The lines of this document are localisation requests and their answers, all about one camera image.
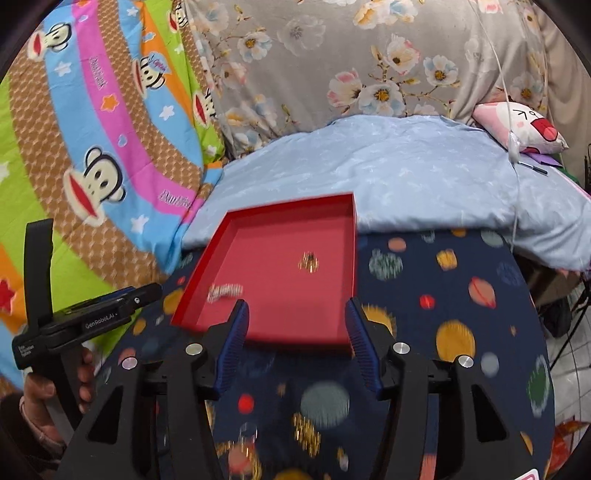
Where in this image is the small gold chain charm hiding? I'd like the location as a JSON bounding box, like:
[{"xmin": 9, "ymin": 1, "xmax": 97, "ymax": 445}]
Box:
[{"xmin": 297, "ymin": 252, "xmax": 320, "ymax": 274}]

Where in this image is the red shallow cardboard tray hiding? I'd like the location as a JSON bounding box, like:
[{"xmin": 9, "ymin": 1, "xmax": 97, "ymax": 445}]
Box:
[{"xmin": 171, "ymin": 193, "xmax": 356, "ymax": 352}]

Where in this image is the pink cartoon plush pillow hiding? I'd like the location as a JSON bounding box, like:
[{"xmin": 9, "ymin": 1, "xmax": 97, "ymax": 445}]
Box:
[{"xmin": 473, "ymin": 102, "xmax": 569, "ymax": 154}]

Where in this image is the grey floral quilt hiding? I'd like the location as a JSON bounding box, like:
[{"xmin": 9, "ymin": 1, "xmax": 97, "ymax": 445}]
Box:
[{"xmin": 174, "ymin": 0, "xmax": 591, "ymax": 195}]

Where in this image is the white charging cable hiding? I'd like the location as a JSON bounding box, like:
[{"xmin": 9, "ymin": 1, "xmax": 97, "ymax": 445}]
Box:
[{"xmin": 466, "ymin": 0, "xmax": 525, "ymax": 254}]

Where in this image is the person's left hand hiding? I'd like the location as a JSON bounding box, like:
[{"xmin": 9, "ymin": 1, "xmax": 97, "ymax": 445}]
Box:
[{"xmin": 20, "ymin": 347, "xmax": 94, "ymax": 448}]

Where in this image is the white pearl bracelet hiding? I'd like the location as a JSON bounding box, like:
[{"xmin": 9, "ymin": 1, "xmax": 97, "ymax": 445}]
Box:
[{"xmin": 206, "ymin": 283, "xmax": 245, "ymax": 304}]

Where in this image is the navy planet print cloth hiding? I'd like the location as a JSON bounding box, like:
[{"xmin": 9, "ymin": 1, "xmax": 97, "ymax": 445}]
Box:
[{"xmin": 91, "ymin": 227, "xmax": 557, "ymax": 480}]

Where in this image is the colourful monkey cartoon blanket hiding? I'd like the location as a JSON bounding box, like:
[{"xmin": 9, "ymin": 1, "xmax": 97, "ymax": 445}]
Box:
[{"xmin": 1, "ymin": 1, "xmax": 224, "ymax": 387}]

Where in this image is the light blue pillow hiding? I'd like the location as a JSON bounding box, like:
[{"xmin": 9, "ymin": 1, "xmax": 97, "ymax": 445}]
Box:
[{"xmin": 182, "ymin": 116, "xmax": 590, "ymax": 271}]

